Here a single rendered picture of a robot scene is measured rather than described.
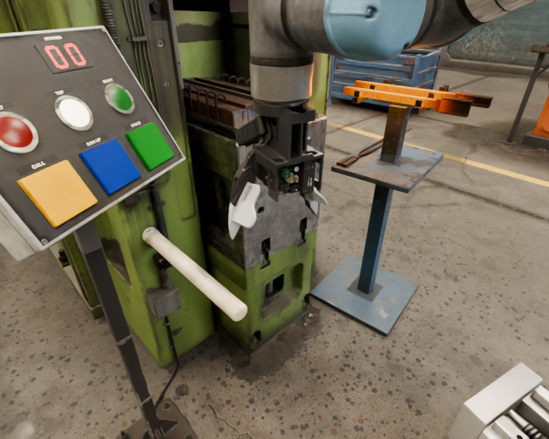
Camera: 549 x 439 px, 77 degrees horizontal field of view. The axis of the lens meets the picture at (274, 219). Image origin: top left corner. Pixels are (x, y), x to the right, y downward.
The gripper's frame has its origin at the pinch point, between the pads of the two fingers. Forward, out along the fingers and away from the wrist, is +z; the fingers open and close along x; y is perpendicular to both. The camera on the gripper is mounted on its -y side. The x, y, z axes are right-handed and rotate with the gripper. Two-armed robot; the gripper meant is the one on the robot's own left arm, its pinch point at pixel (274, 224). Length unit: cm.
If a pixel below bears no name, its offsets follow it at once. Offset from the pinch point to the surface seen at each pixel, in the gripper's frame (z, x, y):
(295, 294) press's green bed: 78, 38, -51
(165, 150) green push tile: -5.9, -10.3, -25.1
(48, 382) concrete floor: 93, -61, -69
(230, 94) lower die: -6, 19, -64
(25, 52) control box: -24.0, -27.4, -25.4
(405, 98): -4, 69, -39
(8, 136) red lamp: -15.4, -31.7, -14.7
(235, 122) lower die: -2, 14, -49
